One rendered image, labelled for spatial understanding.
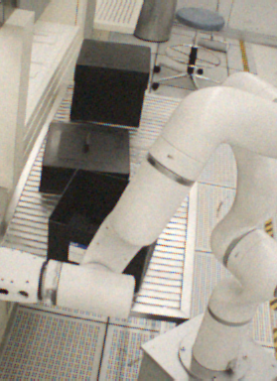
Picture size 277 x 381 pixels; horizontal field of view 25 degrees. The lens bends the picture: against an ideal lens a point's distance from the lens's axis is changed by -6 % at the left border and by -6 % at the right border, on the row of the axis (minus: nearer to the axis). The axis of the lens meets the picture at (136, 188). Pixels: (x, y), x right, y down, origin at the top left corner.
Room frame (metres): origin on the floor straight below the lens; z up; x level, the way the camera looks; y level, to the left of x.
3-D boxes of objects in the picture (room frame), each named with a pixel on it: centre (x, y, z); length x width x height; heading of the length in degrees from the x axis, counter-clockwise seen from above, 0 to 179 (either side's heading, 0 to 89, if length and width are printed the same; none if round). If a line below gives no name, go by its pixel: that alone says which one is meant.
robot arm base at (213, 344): (1.09, -0.28, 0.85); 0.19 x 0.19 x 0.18
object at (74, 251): (1.45, 0.06, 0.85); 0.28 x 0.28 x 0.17; 82
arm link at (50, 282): (0.82, 0.12, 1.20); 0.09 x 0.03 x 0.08; 0
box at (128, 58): (2.32, 0.18, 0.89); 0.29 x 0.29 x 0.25; 4
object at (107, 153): (1.84, 0.19, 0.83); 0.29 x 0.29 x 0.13; 7
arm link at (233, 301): (1.06, -0.30, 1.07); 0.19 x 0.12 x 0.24; 40
